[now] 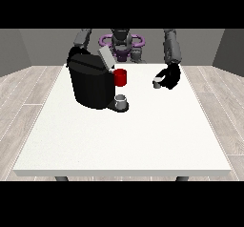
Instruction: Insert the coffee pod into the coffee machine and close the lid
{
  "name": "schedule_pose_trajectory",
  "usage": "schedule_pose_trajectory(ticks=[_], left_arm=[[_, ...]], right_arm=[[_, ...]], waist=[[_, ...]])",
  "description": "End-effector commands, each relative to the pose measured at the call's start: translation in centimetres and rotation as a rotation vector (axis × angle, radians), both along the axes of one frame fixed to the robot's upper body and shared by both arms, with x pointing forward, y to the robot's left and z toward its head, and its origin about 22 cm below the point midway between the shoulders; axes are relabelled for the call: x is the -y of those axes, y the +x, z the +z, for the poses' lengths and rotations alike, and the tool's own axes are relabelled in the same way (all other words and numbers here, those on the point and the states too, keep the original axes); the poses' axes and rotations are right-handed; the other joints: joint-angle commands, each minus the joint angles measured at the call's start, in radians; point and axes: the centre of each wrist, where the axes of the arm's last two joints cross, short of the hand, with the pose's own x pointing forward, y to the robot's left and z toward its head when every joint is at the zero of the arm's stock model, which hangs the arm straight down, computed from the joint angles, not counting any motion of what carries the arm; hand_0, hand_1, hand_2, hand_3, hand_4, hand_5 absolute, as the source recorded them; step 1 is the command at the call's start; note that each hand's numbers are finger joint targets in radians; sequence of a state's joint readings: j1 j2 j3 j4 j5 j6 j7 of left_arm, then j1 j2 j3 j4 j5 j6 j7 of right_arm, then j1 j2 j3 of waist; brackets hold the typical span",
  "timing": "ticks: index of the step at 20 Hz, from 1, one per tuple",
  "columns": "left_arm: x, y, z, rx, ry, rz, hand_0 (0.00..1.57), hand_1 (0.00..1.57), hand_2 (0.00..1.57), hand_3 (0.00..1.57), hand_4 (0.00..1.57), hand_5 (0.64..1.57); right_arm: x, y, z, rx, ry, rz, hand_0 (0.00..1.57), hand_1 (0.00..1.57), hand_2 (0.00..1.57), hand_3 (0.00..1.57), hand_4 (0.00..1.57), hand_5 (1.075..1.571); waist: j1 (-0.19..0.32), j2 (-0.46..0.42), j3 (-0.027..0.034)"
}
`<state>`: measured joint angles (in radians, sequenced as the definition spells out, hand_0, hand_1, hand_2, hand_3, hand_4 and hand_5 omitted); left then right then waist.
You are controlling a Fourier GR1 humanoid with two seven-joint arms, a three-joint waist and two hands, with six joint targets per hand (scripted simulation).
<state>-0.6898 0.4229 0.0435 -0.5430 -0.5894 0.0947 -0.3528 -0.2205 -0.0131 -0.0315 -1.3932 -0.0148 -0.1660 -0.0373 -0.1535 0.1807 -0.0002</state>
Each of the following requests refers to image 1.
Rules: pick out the dark table leg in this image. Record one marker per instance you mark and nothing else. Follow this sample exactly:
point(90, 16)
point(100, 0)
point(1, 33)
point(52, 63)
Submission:
point(182, 178)
point(61, 178)

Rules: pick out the grey robot trunk purple rings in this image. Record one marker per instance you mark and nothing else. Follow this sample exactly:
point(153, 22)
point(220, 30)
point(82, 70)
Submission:
point(120, 46)

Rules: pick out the pale grey machine lid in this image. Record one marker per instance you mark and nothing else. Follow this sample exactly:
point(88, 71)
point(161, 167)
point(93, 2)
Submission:
point(106, 57)

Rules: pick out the black coffee machine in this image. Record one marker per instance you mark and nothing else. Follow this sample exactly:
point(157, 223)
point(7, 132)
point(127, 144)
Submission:
point(92, 83)

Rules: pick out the small grey cup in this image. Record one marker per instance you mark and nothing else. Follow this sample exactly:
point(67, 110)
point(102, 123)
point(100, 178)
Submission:
point(120, 101)

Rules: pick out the small grey coffee pod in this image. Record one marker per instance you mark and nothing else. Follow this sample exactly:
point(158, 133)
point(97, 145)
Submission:
point(156, 82)

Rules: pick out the red pod holder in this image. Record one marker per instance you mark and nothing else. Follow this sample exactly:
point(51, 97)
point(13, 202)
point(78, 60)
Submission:
point(120, 77)

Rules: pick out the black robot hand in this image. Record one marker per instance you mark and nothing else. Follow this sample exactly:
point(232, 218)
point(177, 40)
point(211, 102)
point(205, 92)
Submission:
point(172, 76)
point(76, 51)

